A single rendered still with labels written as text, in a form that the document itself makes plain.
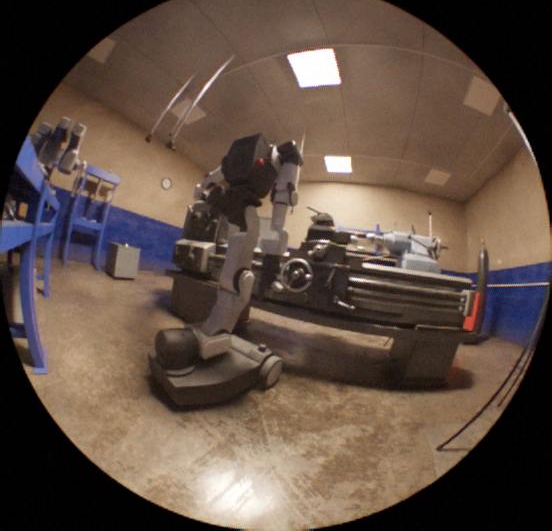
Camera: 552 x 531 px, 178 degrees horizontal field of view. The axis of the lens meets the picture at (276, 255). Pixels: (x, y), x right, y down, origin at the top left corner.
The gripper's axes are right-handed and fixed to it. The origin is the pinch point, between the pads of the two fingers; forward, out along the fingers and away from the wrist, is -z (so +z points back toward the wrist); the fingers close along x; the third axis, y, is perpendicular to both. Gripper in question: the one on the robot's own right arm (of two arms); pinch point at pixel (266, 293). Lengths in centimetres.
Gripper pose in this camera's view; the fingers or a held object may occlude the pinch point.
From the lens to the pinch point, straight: 87.0
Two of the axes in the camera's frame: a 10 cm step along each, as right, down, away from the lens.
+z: 1.6, -9.9, 0.1
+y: -8.8, -1.4, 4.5
